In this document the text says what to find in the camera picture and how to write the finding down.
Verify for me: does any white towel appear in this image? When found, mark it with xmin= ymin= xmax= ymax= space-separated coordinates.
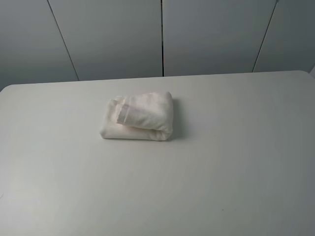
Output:
xmin=100 ymin=92 xmax=174 ymax=141

